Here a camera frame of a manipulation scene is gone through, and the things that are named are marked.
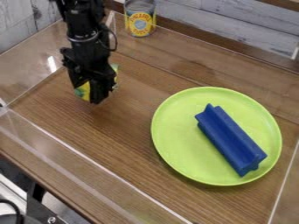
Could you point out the black metal table bracket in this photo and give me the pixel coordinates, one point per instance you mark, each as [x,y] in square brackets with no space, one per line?
[36,209]

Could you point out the green plate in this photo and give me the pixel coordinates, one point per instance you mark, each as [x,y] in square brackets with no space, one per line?
[184,147]

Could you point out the blue plastic block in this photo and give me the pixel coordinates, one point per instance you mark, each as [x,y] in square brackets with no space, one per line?
[230,140]

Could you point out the yellow labelled tin can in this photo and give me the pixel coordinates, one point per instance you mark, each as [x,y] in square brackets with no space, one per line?
[140,17]

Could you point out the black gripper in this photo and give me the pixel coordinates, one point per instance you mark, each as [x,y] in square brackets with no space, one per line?
[86,57]

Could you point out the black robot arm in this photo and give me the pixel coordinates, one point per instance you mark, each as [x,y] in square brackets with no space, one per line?
[82,16]

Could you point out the clear acrylic corner bracket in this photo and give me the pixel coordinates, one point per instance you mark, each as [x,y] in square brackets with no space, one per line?
[110,23]

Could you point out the yellow toy banana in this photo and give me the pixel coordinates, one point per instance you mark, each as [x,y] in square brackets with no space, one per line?
[93,82]

